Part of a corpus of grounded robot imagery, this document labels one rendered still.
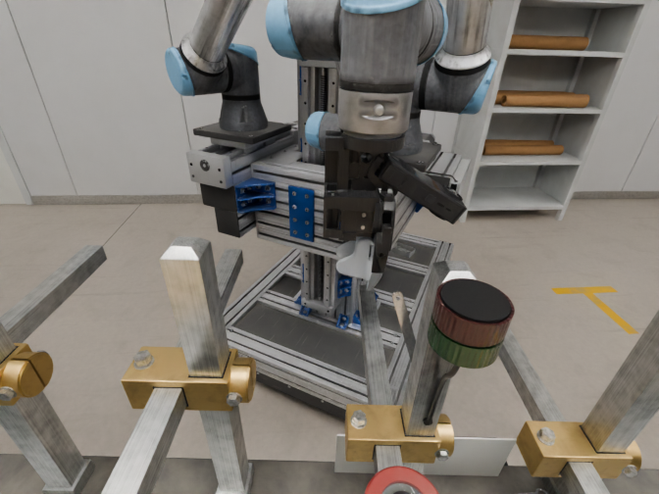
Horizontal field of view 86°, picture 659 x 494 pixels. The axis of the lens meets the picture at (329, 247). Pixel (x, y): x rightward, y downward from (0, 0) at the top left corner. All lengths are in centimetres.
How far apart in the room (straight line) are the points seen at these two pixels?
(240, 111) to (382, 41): 83
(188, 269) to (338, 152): 19
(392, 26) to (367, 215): 18
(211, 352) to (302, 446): 112
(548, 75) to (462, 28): 275
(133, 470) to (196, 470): 29
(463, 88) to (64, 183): 330
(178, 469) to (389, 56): 64
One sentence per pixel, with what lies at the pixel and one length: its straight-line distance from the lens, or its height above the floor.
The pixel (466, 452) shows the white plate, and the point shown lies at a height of 77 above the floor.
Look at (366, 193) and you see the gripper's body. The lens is 40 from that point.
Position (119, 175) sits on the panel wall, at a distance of 346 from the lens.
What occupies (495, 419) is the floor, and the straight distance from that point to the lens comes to 170.
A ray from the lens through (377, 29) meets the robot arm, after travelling 36.
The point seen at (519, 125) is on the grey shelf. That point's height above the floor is 69.
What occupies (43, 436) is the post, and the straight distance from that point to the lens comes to 64.
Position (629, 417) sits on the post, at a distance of 58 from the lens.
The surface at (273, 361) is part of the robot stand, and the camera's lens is 142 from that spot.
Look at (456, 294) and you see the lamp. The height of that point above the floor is 111.
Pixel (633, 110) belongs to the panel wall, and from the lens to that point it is 416.
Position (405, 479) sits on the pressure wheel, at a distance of 44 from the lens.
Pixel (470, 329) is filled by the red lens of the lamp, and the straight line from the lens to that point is 29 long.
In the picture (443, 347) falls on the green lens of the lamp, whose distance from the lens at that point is 31.
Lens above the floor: 129
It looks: 31 degrees down
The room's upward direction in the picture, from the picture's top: 2 degrees clockwise
